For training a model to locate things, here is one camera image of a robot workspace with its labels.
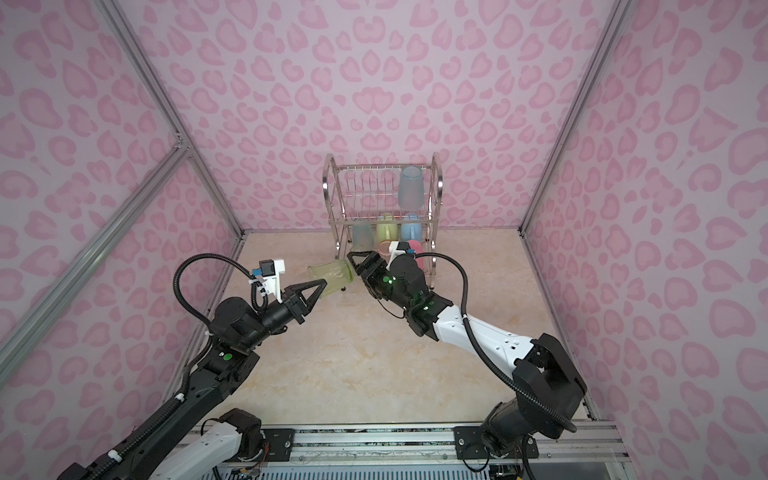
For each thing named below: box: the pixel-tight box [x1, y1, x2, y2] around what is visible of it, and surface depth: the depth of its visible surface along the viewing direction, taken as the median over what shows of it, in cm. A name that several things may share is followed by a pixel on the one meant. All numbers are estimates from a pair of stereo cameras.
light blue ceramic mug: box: [401, 222, 422, 242], surface depth 106 cm
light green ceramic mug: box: [377, 223, 398, 242], surface depth 106 cm
